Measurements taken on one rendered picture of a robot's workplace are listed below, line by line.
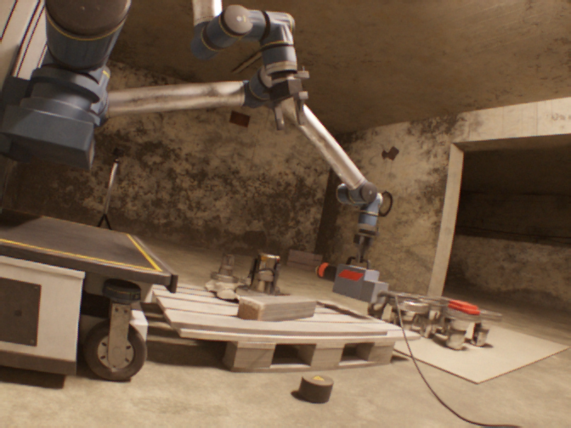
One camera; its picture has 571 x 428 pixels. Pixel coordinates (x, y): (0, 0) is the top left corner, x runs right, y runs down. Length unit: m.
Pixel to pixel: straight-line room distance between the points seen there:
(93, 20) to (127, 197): 5.75
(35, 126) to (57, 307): 0.47
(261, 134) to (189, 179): 1.71
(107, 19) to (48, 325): 0.71
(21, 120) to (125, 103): 0.85
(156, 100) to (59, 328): 1.22
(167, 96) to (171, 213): 4.94
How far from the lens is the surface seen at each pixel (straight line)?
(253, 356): 1.29
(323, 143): 1.74
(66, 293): 0.89
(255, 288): 1.87
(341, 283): 2.06
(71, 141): 1.02
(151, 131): 6.64
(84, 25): 0.84
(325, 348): 1.45
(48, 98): 1.07
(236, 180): 7.00
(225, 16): 1.11
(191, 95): 1.82
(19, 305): 0.91
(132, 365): 1.05
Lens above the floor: 0.49
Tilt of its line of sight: 2 degrees up
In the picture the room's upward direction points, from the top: 12 degrees clockwise
